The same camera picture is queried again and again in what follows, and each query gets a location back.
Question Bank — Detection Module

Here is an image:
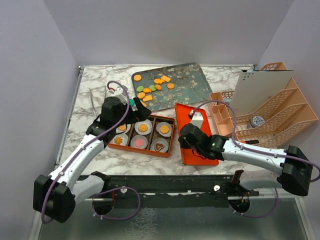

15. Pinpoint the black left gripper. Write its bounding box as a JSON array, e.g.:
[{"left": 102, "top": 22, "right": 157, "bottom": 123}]
[{"left": 113, "top": 96, "right": 152, "bottom": 128}]

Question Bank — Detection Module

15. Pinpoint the round biscuit cookie front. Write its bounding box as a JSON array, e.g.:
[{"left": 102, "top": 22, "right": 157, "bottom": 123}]
[{"left": 138, "top": 123, "right": 149, "bottom": 133}]

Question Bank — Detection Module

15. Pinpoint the round biscuit cookie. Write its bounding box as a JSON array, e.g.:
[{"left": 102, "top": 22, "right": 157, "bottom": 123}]
[
  {"left": 133, "top": 74, "right": 142, "bottom": 82},
  {"left": 138, "top": 123, "right": 149, "bottom": 133},
  {"left": 137, "top": 92, "right": 146, "bottom": 100},
  {"left": 117, "top": 124, "right": 127, "bottom": 132},
  {"left": 167, "top": 83, "right": 175, "bottom": 89},
  {"left": 159, "top": 125, "right": 170, "bottom": 134}
]

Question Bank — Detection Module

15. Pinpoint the orange tin lid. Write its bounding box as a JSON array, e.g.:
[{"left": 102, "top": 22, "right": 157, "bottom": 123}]
[{"left": 174, "top": 103, "right": 219, "bottom": 166}]

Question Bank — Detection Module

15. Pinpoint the orange cookie tin box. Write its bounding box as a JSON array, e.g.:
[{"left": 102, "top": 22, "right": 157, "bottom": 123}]
[{"left": 108, "top": 115, "right": 175, "bottom": 158}]

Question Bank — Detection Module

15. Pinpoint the pink round macaron cookie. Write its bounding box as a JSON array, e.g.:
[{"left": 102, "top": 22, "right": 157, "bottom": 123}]
[{"left": 134, "top": 138, "right": 146, "bottom": 148}]

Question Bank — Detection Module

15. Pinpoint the brown heart chocolate cookie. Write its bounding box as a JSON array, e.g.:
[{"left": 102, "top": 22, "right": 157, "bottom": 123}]
[{"left": 154, "top": 142, "right": 166, "bottom": 152}]

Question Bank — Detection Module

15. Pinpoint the orange flower shaped cookie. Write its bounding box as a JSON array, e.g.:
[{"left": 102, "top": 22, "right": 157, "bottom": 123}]
[{"left": 113, "top": 136, "right": 123, "bottom": 145}]

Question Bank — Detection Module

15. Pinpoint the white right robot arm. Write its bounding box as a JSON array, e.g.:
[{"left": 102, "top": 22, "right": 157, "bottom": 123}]
[{"left": 178, "top": 108, "right": 315, "bottom": 197}]

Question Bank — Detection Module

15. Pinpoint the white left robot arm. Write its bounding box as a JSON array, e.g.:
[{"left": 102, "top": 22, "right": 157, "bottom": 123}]
[{"left": 33, "top": 93, "right": 138, "bottom": 224}]

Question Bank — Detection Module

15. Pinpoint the teal grey eraser block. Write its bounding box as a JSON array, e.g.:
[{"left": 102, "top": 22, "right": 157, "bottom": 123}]
[{"left": 129, "top": 98, "right": 135, "bottom": 106}]

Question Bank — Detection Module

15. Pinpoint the rectangular yellow biscuit middle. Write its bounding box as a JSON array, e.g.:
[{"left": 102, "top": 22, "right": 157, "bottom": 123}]
[{"left": 142, "top": 95, "right": 153, "bottom": 102}]

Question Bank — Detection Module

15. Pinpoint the orange fish cookie left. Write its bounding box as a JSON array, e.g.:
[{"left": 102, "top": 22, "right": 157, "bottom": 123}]
[{"left": 143, "top": 88, "right": 152, "bottom": 94}]

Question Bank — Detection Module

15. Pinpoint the orange fish cookie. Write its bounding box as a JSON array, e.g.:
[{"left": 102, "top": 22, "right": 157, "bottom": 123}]
[
  {"left": 143, "top": 88, "right": 152, "bottom": 94},
  {"left": 154, "top": 78, "right": 165, "bottom": 85}
]

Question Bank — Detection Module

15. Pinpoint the green macaron left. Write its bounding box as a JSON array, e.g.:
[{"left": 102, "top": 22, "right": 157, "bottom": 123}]
[{"left": 136, "top": 86, "right": 144, "bottom": 93}]

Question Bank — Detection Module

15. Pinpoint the green macaron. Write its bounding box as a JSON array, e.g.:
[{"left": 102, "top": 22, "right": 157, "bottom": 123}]
[
  {"left": 136, "top": 86, "right": 144, "bottom": 93},
  {"left": 149, "top": 85, "right": 157, "bottom": 92}
]

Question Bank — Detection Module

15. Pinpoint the green macaron right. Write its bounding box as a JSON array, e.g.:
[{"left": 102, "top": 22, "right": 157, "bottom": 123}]
[{"left": 149, "top": 85, "right": 157, "bottom": 92}]

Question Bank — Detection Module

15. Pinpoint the dark floral serving tray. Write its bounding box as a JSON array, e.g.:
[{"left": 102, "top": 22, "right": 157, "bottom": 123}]
[{"left": 131, "top": 62, "right": 212, "bottom": 112}]

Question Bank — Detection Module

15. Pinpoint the small orange flower cookie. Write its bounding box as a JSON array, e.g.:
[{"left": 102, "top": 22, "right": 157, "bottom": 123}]
[{"left": 155, "top": 84, "right": 162, "bottom": 91}]

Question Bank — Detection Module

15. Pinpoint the white paper cupcake liner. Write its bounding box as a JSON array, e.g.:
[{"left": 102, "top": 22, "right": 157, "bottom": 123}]
[{"left": 110, "top": 134, "right": 129, "bottom": 146}]

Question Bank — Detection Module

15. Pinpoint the orange fish cookie upper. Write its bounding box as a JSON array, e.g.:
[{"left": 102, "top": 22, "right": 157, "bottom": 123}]
[{"left": 154, "top": 78, "right": 165, "bottom": 85}]

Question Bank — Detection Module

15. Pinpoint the rectangular yellow biscuit upper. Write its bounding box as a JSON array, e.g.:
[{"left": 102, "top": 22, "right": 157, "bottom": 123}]
[{"left": 161, "top": 75, "right": 171, "bottom": 83}]

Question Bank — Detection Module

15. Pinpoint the orange highlighter pen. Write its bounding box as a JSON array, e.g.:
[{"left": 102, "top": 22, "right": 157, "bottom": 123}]
[{"left": 242, "top": 139, "right": 260, "bottom": 145}]

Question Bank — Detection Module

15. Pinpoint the blue patterned round jar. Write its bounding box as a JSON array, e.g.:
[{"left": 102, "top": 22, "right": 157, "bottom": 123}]
[{"left": 247, "top": 115, "right": 265, "bottom": 129}]

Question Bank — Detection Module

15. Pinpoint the peach plastic desk organizer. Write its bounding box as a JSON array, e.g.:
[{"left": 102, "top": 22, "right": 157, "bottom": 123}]
[{"left": 208, "top": 62, "right": 319, "bottom": 148}]

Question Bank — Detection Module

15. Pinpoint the white perforated board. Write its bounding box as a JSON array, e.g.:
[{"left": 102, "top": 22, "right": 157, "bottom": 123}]
[{"left": 229, "top": 70, "right": 294, "bottom": 116}]

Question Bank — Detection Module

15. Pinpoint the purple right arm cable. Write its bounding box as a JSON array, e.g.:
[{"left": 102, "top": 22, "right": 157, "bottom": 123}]
[{"left": 188, "top": 99, "right": 320, "bottom": 219}]

